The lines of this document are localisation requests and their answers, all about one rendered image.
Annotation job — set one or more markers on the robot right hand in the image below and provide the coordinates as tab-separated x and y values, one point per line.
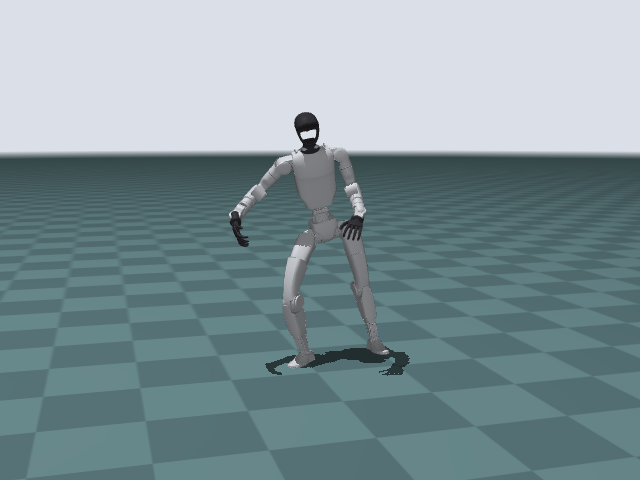
235	222

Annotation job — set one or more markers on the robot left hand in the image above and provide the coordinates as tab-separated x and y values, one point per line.
354	223

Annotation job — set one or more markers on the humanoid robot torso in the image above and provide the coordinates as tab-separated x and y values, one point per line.
314	177

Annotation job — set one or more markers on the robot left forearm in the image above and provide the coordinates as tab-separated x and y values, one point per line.
356	200

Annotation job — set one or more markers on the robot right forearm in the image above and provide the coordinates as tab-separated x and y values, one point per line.
245	205

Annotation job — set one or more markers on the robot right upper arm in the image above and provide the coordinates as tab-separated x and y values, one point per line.
282	166

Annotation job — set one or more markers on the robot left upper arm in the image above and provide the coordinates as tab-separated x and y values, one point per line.
346	170

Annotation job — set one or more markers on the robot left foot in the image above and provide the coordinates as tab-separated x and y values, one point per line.
377	347

